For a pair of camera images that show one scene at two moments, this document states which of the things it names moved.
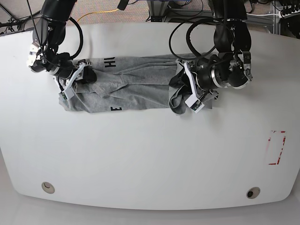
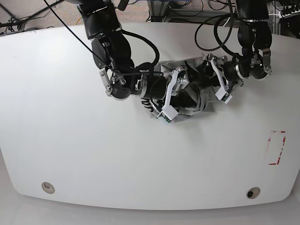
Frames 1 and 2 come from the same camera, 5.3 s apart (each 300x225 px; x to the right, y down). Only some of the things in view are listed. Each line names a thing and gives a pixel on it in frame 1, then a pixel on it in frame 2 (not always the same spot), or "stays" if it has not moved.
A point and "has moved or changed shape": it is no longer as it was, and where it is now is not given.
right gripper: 188,76 to 229,72
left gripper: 89,75 to 160,89
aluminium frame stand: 158,9 stays
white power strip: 286,15 stays
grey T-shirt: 130,82 has moved or changed shape
